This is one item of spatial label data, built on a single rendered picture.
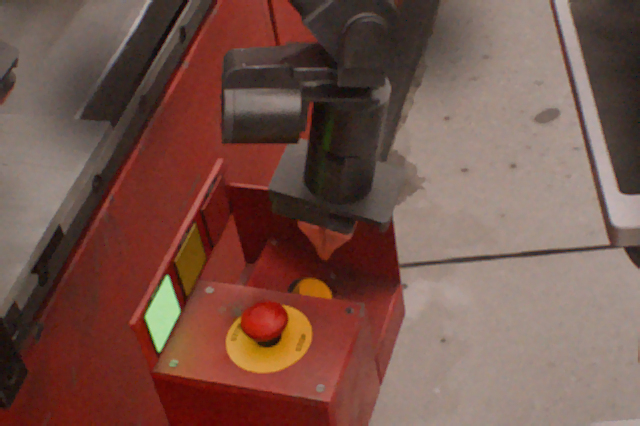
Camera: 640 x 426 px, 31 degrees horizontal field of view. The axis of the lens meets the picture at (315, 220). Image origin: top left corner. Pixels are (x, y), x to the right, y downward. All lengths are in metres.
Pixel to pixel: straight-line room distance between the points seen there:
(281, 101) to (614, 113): 0.26
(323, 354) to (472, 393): 0.96
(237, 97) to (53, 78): 0.32
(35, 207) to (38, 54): 0.40
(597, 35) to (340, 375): 0.34
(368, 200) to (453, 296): 1.09
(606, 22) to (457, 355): 1.19
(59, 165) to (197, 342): 0.23
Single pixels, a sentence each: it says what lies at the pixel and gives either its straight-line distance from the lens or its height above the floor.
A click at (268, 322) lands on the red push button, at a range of 0.92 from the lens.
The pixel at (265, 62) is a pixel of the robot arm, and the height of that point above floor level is 1.01.
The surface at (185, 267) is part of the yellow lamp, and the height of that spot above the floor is 0.81.
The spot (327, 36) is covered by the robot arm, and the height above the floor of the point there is 1.03.
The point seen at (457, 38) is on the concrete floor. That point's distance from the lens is 2.57.
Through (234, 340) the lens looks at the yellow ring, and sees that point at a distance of 0.96.
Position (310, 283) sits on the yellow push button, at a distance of 1.05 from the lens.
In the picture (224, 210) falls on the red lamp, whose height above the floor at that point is 0.80.
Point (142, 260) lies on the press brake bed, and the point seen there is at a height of 0.66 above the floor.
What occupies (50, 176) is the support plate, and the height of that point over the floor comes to 1.00.
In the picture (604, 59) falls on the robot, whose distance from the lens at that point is 0.76.
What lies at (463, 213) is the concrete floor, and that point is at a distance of 2.15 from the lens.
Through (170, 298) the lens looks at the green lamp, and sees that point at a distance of 0.96.
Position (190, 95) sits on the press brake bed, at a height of 0.73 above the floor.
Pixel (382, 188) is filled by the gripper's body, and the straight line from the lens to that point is 0.94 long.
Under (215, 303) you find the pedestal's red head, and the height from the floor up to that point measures 0.78.
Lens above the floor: 1.50
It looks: 44 degrees down
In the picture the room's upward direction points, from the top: 11 degrees counter-clockwise
